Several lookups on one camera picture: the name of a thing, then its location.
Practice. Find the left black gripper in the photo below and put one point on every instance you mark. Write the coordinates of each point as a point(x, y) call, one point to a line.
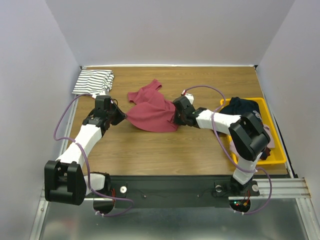
point(121, 116)

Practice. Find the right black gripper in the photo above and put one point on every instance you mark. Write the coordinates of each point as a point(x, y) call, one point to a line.
point(180, 116)

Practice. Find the maroon tank top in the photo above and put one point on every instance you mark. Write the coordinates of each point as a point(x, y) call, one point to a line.
point(151, 112)

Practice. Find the black white striped tank top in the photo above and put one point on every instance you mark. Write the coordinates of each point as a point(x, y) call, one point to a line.
point(94, 82)

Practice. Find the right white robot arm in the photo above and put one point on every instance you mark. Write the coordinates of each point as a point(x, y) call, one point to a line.
point(247, 133)

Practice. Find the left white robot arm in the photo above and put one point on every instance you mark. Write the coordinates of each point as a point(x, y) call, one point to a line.
point(68, 179)

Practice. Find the navy blue tank top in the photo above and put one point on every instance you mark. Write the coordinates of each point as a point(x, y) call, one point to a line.
point(240, 106)

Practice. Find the yellow plastic tray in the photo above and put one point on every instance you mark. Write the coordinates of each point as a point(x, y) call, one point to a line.
point(274, 153)

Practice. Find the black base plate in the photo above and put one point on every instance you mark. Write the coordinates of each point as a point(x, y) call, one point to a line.
point(180, 191)

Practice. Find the aluminium frame rail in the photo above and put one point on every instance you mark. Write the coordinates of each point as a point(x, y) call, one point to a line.
point(42, 207)

